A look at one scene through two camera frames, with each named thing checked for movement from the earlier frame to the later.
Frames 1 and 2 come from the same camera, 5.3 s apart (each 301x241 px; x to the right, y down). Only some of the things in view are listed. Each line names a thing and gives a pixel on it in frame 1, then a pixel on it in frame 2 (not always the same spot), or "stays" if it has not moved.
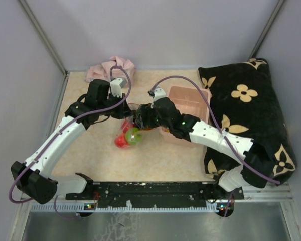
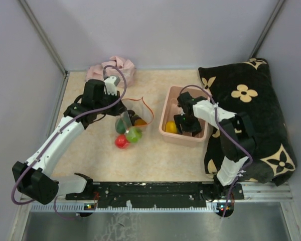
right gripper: (145, 111) -> (195, 129)
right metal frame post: (267, 27) stays
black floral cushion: (244, 101) stays
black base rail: (154, 195) stays
